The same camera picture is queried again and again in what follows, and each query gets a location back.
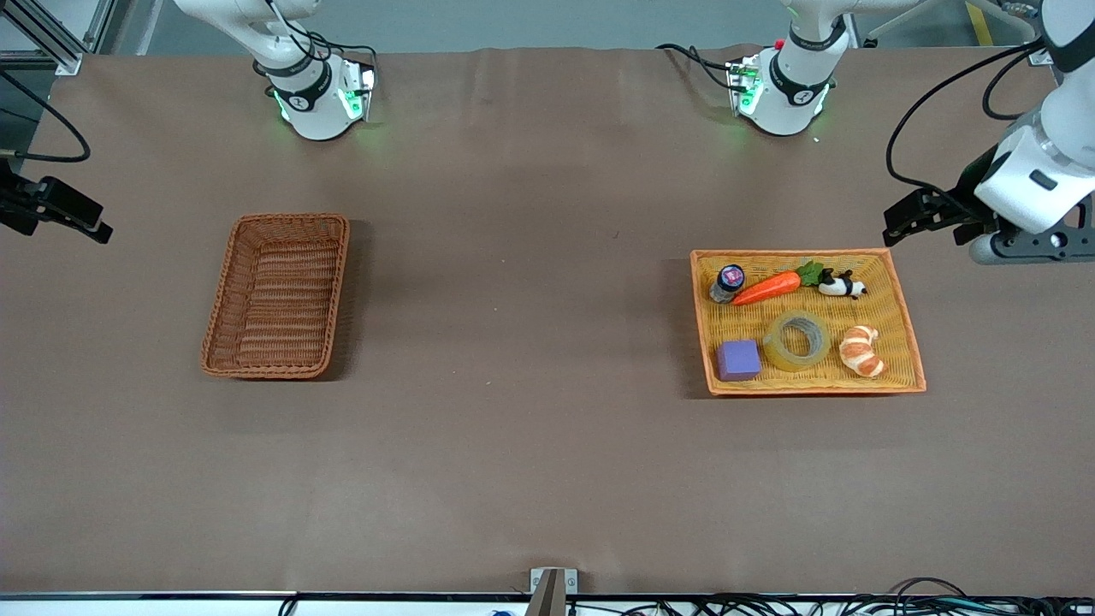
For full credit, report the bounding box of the yellowish clear tape roll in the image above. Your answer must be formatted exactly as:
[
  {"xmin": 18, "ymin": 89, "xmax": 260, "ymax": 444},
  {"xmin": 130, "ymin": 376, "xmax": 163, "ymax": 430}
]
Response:
[{"xmin": 763, "ymin": 311, "xmax": 832, "ymax": 373}]

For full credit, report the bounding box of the orange wicker basket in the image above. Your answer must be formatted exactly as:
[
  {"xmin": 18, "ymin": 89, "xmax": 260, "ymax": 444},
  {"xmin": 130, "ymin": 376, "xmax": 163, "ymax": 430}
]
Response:
[{"xmin": 690, "ymin": 248, "xmax": 927, "ymax": 397}]

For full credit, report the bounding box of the brown wicker basket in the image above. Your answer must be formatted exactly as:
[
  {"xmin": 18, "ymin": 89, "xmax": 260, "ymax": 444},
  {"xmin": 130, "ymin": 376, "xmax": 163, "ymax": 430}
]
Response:
[{"xmin": 201, "ymin": 213, "xmax": 351, "ymax": 380}]

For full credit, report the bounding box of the black white panda toy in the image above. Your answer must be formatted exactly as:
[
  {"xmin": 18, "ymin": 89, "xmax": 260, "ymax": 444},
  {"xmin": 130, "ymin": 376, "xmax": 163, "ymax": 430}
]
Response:
[{"xmin": 818, "ymin": 269, "xmax": 868, "ymax": 300}]

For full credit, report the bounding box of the toy croissant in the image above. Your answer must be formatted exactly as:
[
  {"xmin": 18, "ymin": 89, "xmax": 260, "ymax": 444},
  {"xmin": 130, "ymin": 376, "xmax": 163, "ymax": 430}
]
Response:
[{"xmin": 838, "ymin": 324, "xmax": 887, "ymax": 379}]

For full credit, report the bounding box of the orange toy carrot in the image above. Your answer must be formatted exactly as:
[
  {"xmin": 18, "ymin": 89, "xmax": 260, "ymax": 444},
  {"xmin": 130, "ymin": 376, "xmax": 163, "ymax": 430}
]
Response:
[{"xmin": 732, "ymin": 261, "xmax": 826, "ymax": 307}]

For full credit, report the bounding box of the small dark bottle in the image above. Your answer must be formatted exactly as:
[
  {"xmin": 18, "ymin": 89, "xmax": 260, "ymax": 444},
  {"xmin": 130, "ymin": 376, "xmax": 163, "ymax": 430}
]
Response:
[{"xmin": 709, "ymin": 264, "xmax": 747, "ymax": 305}]

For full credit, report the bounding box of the purple cube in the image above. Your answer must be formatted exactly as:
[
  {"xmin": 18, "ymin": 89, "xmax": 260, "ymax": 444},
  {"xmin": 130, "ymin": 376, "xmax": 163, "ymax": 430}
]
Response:
[{"xmin": 716, "ymin": 339, "xmax": 763, "ymax": 382}]

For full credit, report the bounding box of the brown table cloth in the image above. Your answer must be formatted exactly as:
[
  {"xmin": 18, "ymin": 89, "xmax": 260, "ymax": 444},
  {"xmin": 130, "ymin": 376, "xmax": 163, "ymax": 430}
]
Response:
[{"xmin": 0, "ymin": 44, "xmax": 1095, "ymax": 596}]

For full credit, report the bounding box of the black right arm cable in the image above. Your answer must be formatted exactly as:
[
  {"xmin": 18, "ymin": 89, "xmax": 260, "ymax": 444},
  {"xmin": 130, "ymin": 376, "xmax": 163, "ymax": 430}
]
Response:
[{"xmin": 0, "ymin": 68, "xmax": 92, "ymax": 164}]

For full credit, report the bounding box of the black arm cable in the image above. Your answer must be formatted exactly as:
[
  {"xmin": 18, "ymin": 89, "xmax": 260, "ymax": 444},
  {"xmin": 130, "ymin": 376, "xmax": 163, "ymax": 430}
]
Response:
[
  {"xmin": 0, "ymin": 68, "xmax": 92, "ymax": 164},
  {"xmin": 885, "ymin": 38, "xmax": 1046, "ymax": 196}
]

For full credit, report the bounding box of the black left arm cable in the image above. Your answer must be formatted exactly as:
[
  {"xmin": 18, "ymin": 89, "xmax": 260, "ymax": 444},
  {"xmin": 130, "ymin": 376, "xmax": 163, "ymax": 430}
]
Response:
[{"xmin": 885, "ymin": 38, "xmax": 1046, "ymax": 196}]

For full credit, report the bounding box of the black left base cable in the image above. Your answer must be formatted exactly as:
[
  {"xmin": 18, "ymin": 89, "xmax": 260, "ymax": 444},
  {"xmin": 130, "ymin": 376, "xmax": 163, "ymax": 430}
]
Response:
[{"xmin": 656, "ymin": 43, "xmax": 738, "ymax": 92}]

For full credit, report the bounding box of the black base cable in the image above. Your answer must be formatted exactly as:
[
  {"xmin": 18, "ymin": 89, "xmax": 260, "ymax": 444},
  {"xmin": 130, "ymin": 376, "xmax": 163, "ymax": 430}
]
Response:
[
  {"xmin": 265, "ymin": 0, "xmax": 379, "ymax": 74},
  {"xmin": 656, "ymin": 43, "xmax": 738, "ymax": 92}
]

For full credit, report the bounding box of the black right base cable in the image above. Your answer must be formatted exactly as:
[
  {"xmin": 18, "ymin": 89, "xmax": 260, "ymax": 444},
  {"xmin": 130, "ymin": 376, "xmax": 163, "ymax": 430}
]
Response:
[{"xmin": 265, "ymin": 0, "xmax": 379, "ymax": 74}]

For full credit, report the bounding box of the black cable bundle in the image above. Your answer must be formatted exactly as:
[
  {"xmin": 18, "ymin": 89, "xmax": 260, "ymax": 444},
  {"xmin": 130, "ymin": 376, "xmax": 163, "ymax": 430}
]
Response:
[{"xmin": 565, "ymin": 577, "xmax": 1095, "ymax": 616}]

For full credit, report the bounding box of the metal table bracket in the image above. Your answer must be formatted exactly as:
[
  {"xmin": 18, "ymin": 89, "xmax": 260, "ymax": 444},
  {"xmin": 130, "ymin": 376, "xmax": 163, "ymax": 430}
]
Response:
[{"xmin": 530, "ymin": 567, "xmax": 579, "ymax": 616}]

